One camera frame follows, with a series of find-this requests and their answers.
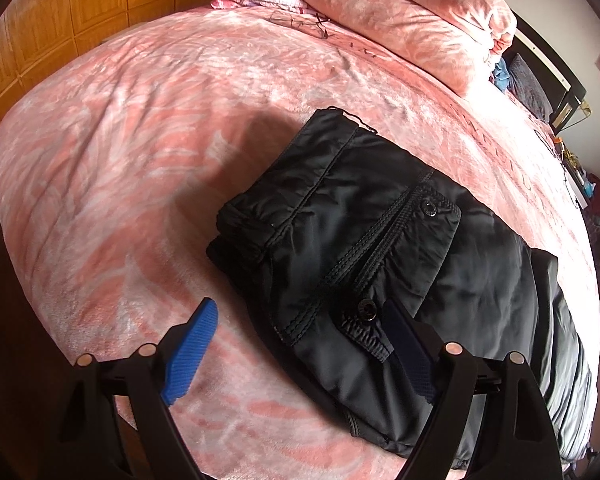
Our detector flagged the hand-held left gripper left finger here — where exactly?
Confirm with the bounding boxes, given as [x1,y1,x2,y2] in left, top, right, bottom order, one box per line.
[57,297,220,480]

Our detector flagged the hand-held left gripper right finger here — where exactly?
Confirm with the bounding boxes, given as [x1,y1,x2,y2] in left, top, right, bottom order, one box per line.
[382,299,566,480]

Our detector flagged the black pants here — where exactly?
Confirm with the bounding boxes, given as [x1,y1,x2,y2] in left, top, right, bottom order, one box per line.
[206,106,596,466]

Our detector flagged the pink patterned blanket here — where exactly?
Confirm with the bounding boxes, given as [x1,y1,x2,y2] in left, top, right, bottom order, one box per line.
[0,10,600,480]

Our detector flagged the blue cloth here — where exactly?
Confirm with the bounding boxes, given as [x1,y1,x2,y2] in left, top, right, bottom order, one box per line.
[490,57,512,93]

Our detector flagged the dark grey pillow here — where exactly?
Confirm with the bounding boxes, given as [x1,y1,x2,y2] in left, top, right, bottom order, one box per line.
[505,52,553,121]

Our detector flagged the black cream headboard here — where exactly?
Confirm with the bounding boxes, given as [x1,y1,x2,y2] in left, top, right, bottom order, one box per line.
[510,12,588,128]

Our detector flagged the pink pillow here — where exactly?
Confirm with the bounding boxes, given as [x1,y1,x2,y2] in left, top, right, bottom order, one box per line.
[275,0,518,96]

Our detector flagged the eyeglasses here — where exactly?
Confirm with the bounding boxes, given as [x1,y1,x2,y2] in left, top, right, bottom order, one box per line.
[267,7,331,41]

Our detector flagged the wooden wardrobe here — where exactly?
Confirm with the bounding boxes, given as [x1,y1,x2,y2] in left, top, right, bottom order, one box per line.
[0,0,251,186]

